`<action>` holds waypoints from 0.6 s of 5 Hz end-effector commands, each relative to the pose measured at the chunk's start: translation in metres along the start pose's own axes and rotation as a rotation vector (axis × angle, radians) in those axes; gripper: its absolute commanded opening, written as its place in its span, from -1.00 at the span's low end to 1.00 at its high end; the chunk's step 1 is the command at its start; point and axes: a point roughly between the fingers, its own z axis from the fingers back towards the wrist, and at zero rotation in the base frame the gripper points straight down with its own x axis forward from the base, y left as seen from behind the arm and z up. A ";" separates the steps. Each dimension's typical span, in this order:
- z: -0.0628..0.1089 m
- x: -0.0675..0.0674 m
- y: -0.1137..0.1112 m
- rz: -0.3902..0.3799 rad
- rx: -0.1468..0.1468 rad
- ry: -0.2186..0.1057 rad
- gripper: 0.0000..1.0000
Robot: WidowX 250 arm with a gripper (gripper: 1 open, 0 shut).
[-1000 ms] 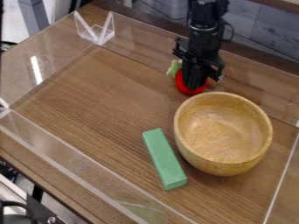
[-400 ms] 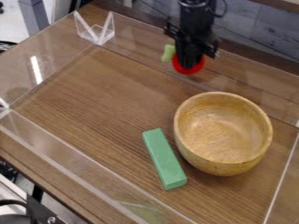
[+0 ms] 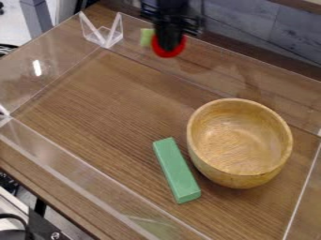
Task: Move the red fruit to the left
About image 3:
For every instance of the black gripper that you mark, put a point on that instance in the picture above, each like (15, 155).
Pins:
(171, 16)

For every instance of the red plush strawberry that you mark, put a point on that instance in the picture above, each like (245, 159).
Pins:
(148, 41)

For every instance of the grey table leg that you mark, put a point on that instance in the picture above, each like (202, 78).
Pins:
(37, 17)

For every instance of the wooden bowl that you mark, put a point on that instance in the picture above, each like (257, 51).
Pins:
(239, 142)

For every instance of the green rectangular block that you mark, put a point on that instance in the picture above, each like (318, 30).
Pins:
(183, 186)

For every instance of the black clamp device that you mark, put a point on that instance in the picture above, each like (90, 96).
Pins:
(35, 230)

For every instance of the clear acrylic enclosure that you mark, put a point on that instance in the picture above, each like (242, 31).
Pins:
(88, 99)

